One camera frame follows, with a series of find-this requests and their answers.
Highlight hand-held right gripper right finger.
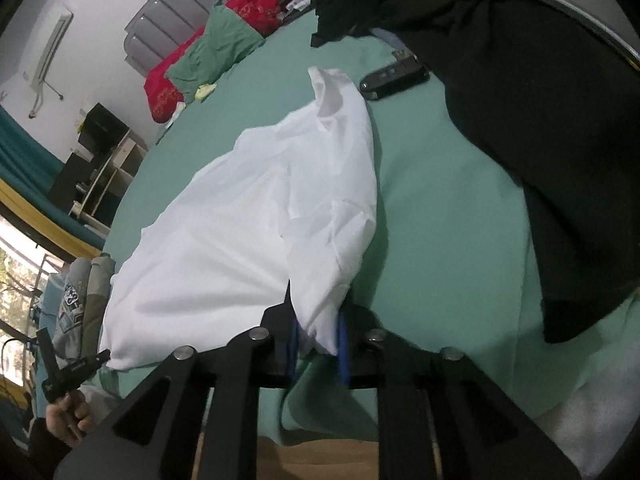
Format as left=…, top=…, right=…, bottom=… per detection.
left=336, top=304, right=582, bottom=480

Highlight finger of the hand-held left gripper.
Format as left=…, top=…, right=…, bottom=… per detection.
left=37, top=327, right=57, bottom=386
left=59, top=350, right=112, bottom=386

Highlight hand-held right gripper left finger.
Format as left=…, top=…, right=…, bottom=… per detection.
left=52, top=280, right=302, bottom=480

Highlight white hooded jacket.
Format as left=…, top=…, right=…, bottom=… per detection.
left=100, top=65, right=379, bottom=373

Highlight person's left forearm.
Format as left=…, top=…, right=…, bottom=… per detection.
left=0, top=410, right=71, bottom=480

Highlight person's left hand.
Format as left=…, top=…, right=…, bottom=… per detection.
left=45, top=387, right=96, bottom=446

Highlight grey printed sweatshirt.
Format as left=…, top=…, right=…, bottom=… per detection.
left=50, top=260, right=96, bottom=361

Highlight olive folded garment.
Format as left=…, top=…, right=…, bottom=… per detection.
left=80, top=255, right=117, bottom=367

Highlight yellow curtain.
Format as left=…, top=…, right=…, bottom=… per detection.
left=0, top=180, right=101, bottom=262

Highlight black monitor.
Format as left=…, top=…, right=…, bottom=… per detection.
left=50, top=152, right=96, bottom=211

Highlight teal curtain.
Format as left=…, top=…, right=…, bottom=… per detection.
left=0, top=107, right=106, bottom=256

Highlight light wooden desk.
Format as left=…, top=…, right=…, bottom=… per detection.
left=75, top=127, right=149, bottom=231

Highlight black computer tower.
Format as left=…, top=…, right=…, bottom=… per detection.
left=80, top=102, right=129, bottom=154

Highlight black car key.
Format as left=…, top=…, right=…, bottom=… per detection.
left=360, top=55, right=431, bottom=102

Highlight red pillows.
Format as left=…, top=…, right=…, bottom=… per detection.
left=144, top=0, right=286, bottom=123

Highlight black garment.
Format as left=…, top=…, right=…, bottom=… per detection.
left=310, top=0, right=640, bottom=345

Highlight white air conditioner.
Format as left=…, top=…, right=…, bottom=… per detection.
left=30, top=5, right=74, bottom=87

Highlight green pillow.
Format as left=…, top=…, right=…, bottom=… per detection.
left=165, top=2, right=267, bottom=99

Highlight grey padded headboard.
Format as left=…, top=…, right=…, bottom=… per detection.
left=122, top=0, right=301, bottom=78

